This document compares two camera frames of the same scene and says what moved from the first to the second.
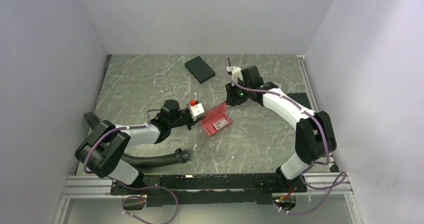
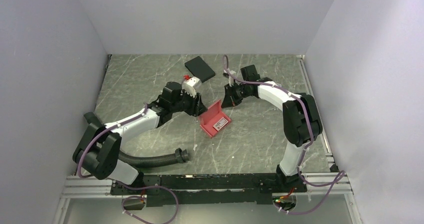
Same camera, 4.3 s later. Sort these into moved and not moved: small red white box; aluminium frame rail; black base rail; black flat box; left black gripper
Moved: left black gripper
Not moved: small red white box; black flat box; aluminium frame rail; black base rail
